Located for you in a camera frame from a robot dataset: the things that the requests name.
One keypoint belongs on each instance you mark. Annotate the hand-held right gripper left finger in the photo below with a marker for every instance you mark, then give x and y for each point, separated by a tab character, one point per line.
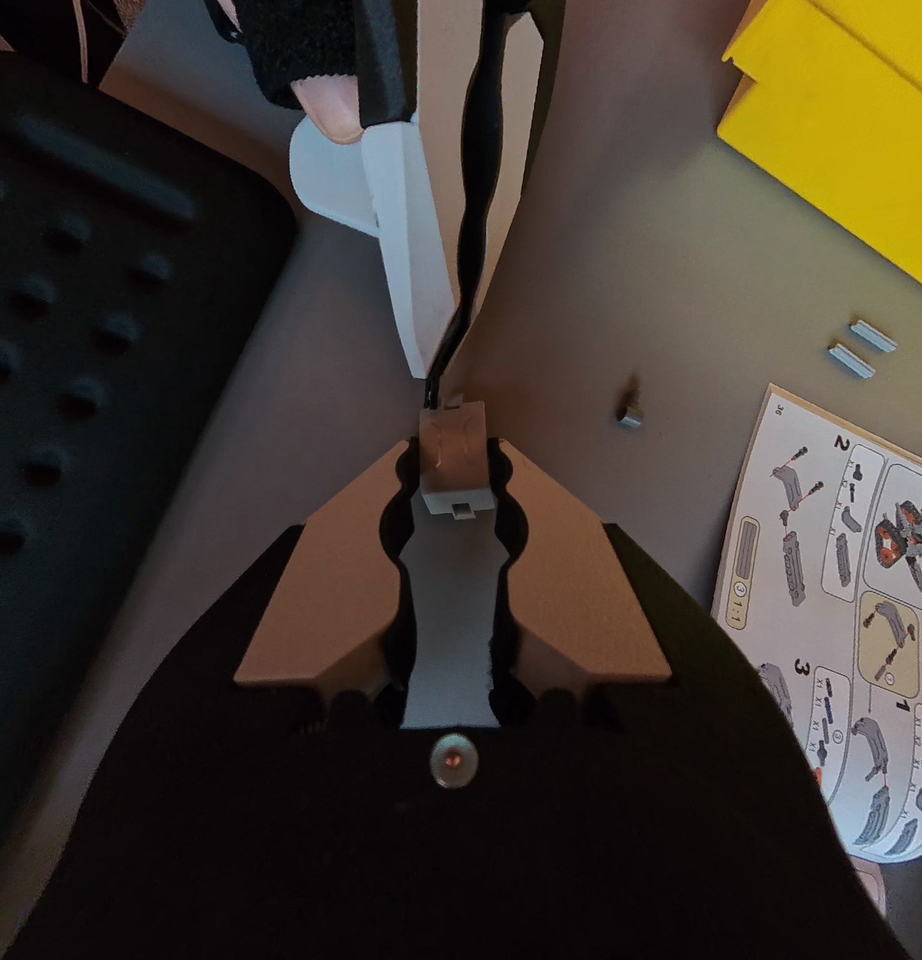
318	600

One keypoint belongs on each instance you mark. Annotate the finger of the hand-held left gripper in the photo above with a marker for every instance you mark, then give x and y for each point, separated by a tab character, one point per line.
408	262
524	112

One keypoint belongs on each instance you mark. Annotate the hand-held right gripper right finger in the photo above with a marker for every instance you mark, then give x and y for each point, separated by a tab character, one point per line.
581	600

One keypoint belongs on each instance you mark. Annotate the black connector pin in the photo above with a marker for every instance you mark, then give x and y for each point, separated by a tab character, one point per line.
433	394

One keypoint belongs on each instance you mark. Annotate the grey curved building piece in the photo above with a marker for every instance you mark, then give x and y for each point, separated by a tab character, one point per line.
453	457

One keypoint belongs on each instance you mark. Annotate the grey desk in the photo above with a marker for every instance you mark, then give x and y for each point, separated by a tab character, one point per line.
618	262

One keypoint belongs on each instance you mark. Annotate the person's left hand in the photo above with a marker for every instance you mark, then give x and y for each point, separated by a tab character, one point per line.
329	109

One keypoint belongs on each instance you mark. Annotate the small grey connector piece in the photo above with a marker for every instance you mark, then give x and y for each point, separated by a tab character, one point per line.
632	414

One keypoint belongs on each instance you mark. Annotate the open instruction booklet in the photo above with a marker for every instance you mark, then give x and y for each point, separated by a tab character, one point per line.
805	600

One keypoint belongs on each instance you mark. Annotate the black perforated chair armrest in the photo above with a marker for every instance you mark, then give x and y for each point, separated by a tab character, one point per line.
93	375

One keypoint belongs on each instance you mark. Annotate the yellow storage bin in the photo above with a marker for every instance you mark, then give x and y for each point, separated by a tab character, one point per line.
843	150

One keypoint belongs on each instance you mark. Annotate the short grey axle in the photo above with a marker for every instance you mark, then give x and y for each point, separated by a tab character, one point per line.
850	361
873	336

